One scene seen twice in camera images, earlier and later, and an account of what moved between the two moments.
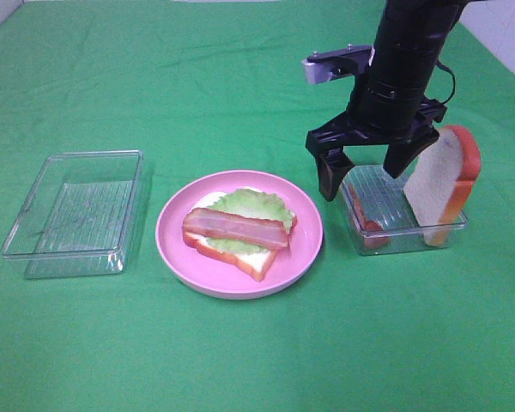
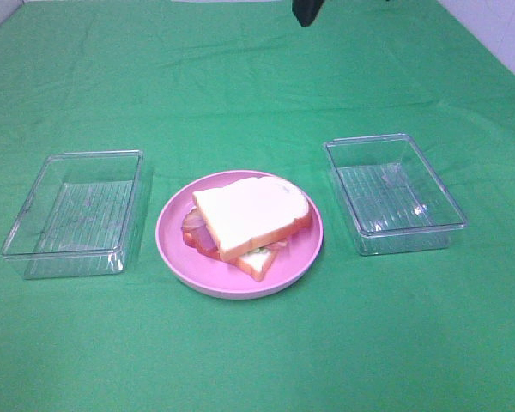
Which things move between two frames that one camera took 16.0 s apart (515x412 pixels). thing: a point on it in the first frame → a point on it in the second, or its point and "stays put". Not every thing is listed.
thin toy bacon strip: x=375 y=238 → x=194 y=221
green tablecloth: x=201 y=87 stays put
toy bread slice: x=441 y=185 → x=251 y=213
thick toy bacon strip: x=236 y=227 → x=201 y=239
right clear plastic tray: x=383 y=216 stays put
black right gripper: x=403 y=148 → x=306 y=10
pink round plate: x=213 y=277 stays put
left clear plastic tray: x=79 y=219 stays put
